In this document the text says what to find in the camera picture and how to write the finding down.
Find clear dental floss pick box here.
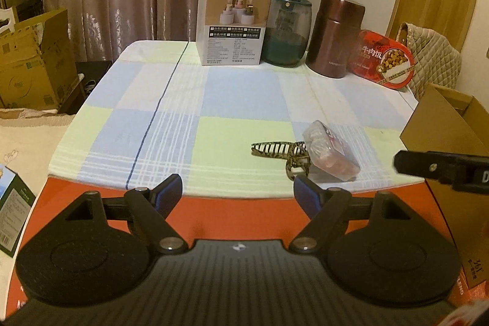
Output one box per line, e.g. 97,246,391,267
303,120,361,181

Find open brown cardboard box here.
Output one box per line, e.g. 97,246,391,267
394,84,488,288

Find green tea carton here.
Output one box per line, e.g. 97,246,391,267
0,166,36,257

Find red Motul printed mat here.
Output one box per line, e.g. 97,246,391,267
6,177,473,316

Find beige quilted chair cover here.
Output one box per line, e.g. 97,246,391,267
396,22,462,100

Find striped hair claw clip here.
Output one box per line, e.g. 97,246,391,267
251,141,312,181

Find red beef rice meal bowl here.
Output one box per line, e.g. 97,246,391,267
347,30,415,89

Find pastel checkered cloth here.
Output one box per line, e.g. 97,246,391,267
49,41,417,199

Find brown metal thermos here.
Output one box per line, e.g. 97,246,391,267
306,0,366,79

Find cardboard boxes on floor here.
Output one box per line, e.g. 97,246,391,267
0,8,78,110

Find dark green glass jar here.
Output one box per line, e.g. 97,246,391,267
261,0,312,67

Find white humidifier product box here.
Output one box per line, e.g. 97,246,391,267
196,0,271,66

